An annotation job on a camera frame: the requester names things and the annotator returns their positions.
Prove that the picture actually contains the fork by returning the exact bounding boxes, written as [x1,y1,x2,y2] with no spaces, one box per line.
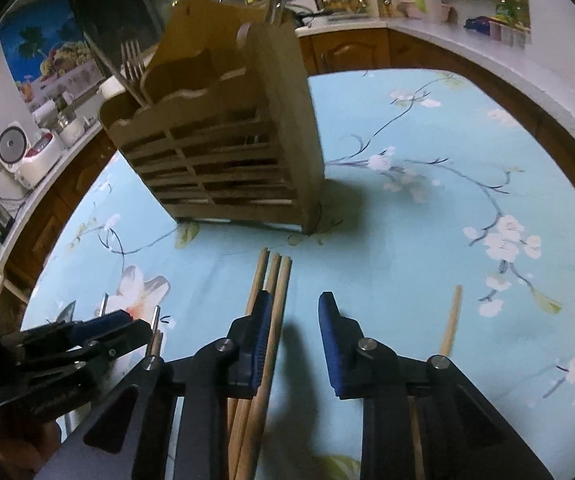
[120,39,145,86]
[55,301,76,323]

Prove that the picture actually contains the metal chopstick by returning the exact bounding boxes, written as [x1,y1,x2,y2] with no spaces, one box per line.
[145,306,162,356]

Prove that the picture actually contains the person's left hand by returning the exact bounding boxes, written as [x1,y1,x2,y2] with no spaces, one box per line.
[0,422,62,479]

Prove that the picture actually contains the floral blue tablecloth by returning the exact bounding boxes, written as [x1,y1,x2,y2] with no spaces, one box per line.
[24,70,575,479]

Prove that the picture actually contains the white rice cooker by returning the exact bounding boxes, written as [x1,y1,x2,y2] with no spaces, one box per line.
[0,122,66,191]

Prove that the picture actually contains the wooden utensil holder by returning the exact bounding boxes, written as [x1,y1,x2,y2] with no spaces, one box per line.
[100,0,324,233]

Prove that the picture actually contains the small white steel pot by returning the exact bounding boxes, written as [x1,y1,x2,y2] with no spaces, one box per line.
[55,110,86,148]

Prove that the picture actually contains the white pot cooker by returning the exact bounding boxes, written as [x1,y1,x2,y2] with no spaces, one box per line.
[97,76,126,101]

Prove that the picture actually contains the fork in holder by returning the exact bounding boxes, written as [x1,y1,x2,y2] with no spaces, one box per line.
[120,39,145,86]

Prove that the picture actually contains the tropical fruit poster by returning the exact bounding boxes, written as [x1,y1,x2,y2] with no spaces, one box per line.
[0,0,104,112]

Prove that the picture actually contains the lower wooden cabinets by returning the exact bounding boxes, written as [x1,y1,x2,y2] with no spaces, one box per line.
[0,23,575,300]

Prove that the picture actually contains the pink and white containers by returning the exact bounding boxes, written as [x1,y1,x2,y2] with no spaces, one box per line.
[397,0,452,24]

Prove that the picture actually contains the green drink bottle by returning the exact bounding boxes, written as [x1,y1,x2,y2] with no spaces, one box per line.
[495,0,514,25]

